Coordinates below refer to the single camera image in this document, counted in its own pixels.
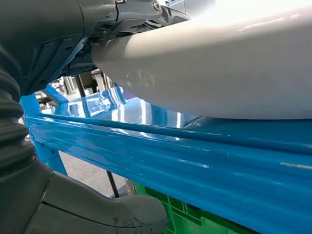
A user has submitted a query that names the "blue metal shelf rack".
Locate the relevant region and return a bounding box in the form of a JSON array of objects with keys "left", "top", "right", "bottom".
[{"left": 20, "top": 84, "right": 312, "bottom": 234}]

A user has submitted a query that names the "green plastic crate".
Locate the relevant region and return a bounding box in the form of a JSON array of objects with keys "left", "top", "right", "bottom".
[{"left": 133, "top": 182, "right": 254, "bottom": 234}]

